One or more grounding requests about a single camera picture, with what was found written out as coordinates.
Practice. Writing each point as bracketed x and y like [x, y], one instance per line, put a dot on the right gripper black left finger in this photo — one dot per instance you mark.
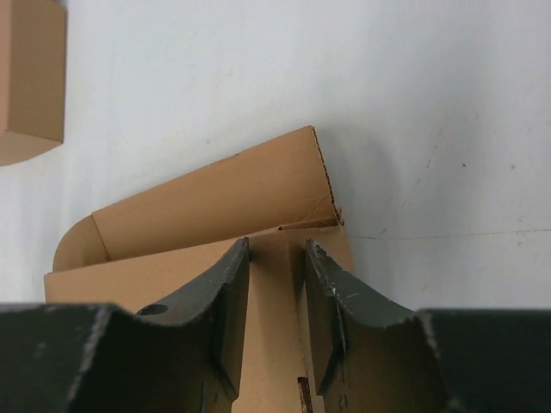
[182, 353]

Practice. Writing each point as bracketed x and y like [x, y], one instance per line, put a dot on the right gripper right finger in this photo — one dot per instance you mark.
[371, 354]

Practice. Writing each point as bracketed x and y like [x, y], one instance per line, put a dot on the brown cardboard box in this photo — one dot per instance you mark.
[33, 53]

